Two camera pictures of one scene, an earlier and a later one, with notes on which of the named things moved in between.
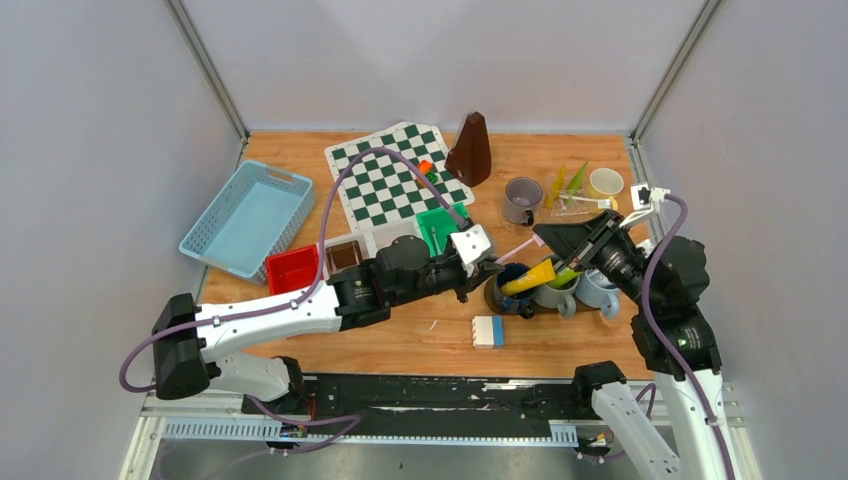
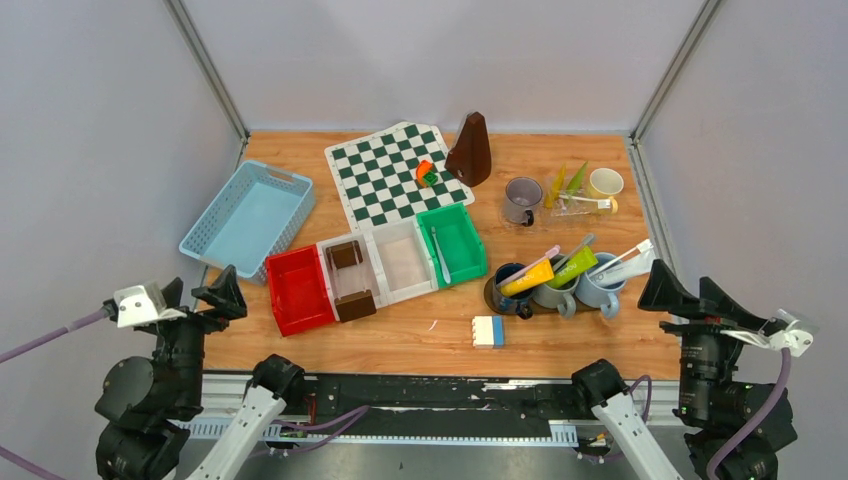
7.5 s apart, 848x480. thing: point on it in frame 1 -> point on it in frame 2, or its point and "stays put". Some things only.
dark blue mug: x=519 y=303 stays put
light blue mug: x=597 y=291 stays put
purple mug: x=522 y=195 stays put
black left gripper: x=481 y=270 -> x=229 y=302
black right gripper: x=573 y=241 -> x=662 y=290
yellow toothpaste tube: x=536 y=276 stays put
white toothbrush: x=602 y=203 stays put
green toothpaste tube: x=563 y=277 stays put
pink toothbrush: x=535 y=238 -> x=549 y=254
